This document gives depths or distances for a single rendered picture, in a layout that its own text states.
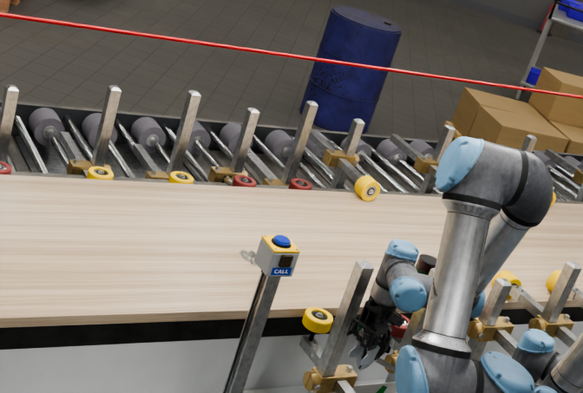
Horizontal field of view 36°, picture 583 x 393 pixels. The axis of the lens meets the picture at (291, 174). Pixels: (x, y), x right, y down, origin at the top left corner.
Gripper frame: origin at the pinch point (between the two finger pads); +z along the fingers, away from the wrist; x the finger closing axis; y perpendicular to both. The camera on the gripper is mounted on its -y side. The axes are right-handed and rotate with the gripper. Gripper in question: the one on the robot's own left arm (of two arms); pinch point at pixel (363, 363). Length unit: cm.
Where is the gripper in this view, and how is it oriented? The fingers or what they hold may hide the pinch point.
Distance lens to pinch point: 233.1
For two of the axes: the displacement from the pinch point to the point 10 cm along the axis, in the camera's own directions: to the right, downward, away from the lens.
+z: -2.8, 8.8, 3.7
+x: 7.1, 4.5, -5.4
